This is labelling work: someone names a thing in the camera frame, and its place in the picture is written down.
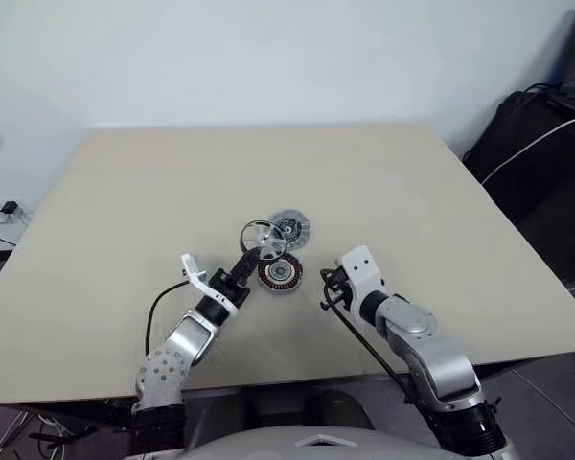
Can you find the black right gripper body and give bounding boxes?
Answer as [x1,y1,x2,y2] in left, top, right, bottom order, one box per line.
[318,265,355,313]

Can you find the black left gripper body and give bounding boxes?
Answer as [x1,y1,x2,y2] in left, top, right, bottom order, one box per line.
[208,268,252,309]

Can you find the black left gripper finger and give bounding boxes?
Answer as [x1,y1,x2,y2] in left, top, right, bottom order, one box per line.
[232,246,263,289]

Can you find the spoked ring rotor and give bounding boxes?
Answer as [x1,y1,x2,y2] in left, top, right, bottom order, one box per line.
[240,218,289,263]

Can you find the round motor housing copper windings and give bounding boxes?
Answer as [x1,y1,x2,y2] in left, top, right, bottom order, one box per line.
[257,254,307,294]

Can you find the round silver motor lid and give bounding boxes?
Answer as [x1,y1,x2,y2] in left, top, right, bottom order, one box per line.
[269,208,313,250]

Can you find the grey robot torso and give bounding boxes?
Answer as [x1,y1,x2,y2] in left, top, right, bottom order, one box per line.
[184,421,445,460]

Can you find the white power strip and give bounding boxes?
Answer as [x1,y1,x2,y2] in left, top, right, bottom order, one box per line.
[0,195,33,224]

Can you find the large black bag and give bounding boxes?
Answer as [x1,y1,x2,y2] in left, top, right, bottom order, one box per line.
[462,89,575,285]

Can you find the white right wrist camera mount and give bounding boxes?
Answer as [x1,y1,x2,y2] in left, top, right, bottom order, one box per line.
[333,245,387,318]

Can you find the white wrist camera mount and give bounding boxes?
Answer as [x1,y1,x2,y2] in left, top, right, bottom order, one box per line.
[179,252,237,318]
[333,245,387,318]

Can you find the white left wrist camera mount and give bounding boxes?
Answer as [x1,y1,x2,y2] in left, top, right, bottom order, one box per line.
[179,252,237,318]

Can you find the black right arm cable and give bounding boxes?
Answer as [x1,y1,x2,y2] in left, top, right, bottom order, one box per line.
[319,282,416,404]

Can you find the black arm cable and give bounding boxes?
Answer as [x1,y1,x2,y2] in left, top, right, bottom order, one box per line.
[319,282,416,404]
[144,281,194,357]

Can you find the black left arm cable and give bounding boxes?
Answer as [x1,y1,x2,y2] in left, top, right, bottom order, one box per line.
[144,281,194,357]

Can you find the tangled floor cables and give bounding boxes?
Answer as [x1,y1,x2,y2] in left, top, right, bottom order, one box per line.
[0,410,100,460]

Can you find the white cable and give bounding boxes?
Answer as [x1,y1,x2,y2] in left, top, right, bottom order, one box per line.
[481,114,575,186]

